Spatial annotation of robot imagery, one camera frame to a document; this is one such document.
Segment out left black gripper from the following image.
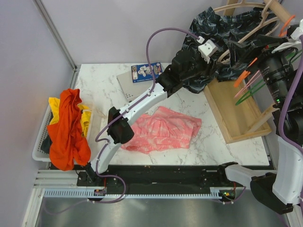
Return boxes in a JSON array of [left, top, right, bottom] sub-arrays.
[[181, 54, 223, 82]]

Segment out beige plastic hanger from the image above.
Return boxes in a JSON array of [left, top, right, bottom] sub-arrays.
[[217, 0, 282, 64]]

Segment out pink patterned shorts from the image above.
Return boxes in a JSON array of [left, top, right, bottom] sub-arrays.
[[121, 106, 202, 154]]

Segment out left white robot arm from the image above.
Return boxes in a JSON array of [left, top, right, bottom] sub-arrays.
[[84, 47, 214, 186]]

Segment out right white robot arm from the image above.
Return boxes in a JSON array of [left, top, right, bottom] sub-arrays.
[[217, 33, 303, 215]]

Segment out dark leaf-print shorts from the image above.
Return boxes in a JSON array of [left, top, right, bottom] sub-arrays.
[[179, 6, 285, 94]]

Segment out orange plastic hanger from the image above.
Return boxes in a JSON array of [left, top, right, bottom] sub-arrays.
[[233, 15, 295, 87]]

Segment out beige hanger under dark shorts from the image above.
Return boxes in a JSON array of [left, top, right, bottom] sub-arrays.
[[214, 0, 265, 16]]

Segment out green plastic hanger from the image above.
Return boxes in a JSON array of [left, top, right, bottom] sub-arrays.
[[236, 47, 302, 108]]

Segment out wooden hanger rack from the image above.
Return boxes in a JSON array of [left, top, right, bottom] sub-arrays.
[[204, 3, 292, 144]]

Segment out blue booklet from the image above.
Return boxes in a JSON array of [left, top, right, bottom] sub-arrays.
[[131, 62, 163, 83]]

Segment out grey book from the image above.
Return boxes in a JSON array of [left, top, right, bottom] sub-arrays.
[[117, 71, 153, 102]]

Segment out yellow garment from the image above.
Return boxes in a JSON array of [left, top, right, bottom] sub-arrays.
[[48, 97, 91, 138]]

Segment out orange garment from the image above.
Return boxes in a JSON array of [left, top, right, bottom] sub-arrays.
[[47, 88, 91, 171]]

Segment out white laundry basket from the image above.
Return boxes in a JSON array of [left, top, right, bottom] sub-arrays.
[[32, 102, 96, 162]]

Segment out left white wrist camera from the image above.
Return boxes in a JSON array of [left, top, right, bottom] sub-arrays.
[[197, 36, 218, 64]]

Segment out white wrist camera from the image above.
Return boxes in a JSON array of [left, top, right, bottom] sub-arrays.
[[197, 36, 218, 64], [271, 19, 303, 53]]

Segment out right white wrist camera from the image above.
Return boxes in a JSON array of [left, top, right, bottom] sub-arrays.
[[271, 19, 303, 53]]

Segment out pink wire hanger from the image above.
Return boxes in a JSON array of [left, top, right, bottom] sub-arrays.
[[234, 70, 261, 98]]

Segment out white slotted cable duct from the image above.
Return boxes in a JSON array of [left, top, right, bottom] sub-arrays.
[[44, 188, 222, 199]]

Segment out aluminium frame post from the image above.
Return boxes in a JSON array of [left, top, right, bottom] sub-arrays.
[[34, 0, 79, 71]]

